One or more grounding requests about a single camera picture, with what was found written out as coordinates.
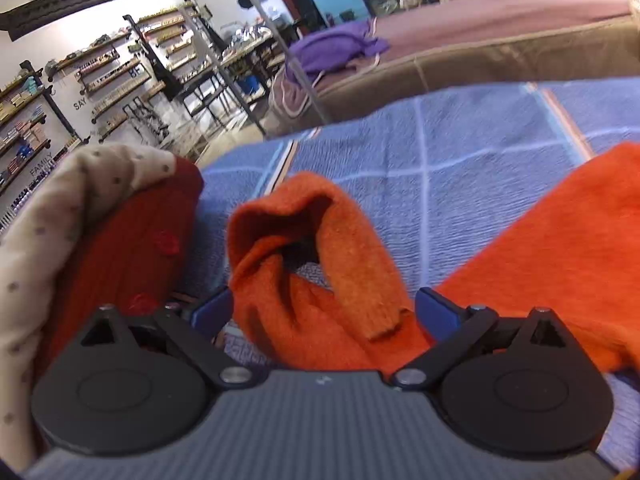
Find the pink covered bed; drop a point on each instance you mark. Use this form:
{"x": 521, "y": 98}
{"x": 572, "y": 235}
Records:
{"x": 462, "y": 42}

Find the blue plaid bed sheet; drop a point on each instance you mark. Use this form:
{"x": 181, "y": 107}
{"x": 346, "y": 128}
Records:
{"x": 439, "y": 177}

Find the cream dotted fabric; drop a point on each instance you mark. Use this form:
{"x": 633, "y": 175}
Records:
{"x": 86, "y": 185}

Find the black metal table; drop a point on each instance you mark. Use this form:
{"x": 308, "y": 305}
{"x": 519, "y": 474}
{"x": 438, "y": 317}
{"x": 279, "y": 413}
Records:
{"x": 243, "y": 78}

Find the red garment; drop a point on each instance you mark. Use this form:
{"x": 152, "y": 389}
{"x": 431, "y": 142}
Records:
{"x": 132, "y": 259}

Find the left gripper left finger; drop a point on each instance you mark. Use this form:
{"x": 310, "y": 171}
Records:
{"x": 192, "y": 334}

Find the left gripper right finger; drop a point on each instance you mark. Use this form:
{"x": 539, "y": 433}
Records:
{"x": 456, "y": 331}

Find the wall display shelves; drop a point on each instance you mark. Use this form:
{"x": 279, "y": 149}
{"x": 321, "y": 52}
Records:
{"x": 127, "y": 86}

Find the orange knit sweater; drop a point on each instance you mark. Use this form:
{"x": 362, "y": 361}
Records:
{"x": 314, "y": 287}

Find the black wall shelf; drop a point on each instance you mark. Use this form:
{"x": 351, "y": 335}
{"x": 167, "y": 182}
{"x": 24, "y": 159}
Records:
{"x": 31, "y": 16}

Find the purple blanket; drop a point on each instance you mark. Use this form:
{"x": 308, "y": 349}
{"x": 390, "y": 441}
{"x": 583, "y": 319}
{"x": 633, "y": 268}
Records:
{"x": 331, "y": 49}

